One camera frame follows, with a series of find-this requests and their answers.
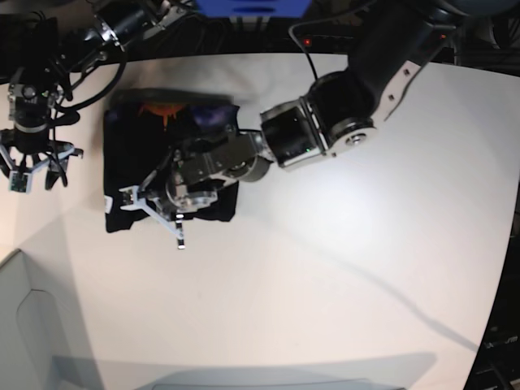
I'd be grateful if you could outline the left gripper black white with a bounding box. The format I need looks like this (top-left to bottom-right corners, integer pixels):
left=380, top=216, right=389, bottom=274
left=119, top=170, right=219, bottom=249

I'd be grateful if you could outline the black T-shirt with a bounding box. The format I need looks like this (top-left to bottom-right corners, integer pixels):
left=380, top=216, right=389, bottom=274
left=102, top=88, right=240, bottom=233

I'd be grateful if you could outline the blue box at top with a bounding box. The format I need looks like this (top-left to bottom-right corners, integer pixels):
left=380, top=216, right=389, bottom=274
left=196, top=0, right=312, bottom=18

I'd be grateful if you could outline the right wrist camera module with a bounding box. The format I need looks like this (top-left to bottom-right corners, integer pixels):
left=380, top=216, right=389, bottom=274
left=8, top=170, right=33, bottom=193

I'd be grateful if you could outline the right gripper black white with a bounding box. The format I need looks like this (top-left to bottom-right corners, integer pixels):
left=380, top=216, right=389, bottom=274
left=1, top=128, right=84, bottom=191

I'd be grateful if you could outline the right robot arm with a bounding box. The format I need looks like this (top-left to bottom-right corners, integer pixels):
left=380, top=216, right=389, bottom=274
left=1, top=1, right=197, bottom=193

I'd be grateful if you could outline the black equipment at right edge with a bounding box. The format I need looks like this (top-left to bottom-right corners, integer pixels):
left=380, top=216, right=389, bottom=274
left=474, top=227, right=520, bottom=390

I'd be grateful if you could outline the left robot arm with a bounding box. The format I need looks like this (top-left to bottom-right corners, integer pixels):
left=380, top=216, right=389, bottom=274
left=107, top=1, right=469, bottom=249

